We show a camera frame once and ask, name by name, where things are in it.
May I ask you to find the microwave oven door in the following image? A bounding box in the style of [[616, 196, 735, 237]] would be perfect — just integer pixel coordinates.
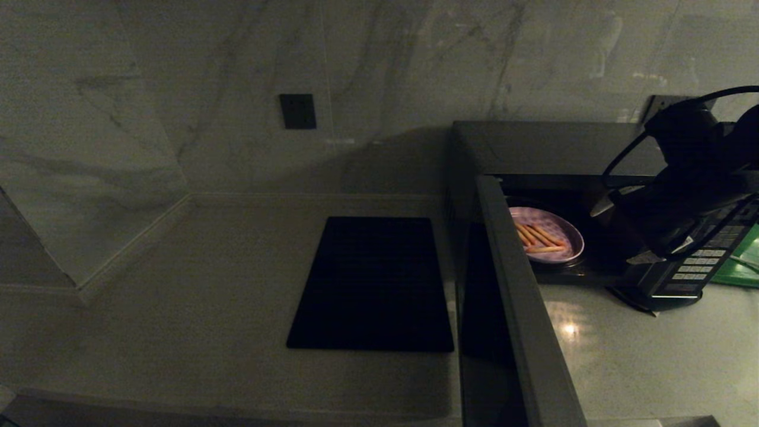
[[455, 175, 588, 427]]

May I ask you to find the black induction cooktop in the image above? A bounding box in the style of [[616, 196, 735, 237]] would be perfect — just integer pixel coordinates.
[[286, 216, 455, 352]]

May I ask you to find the silver microwave oven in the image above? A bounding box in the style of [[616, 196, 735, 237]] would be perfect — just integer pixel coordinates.
[[446, 122, 759, 312]]

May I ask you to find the green cutting board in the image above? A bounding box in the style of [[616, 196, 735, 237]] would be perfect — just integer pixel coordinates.
[[710, 224, 759, 289]]

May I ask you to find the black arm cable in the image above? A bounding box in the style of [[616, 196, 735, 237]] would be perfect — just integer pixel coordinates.
[[602, 86, 759, 190]]

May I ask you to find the purple plate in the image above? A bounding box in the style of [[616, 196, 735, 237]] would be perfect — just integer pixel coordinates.
[[509, 206, 585, 265]]

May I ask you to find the dark wall switch panel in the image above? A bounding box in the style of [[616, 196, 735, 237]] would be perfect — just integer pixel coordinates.
[[280, 94, 317, 130]]

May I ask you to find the grey wall outlet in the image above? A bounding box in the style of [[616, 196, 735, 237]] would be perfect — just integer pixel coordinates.
[[643, 95, 683, 124]]

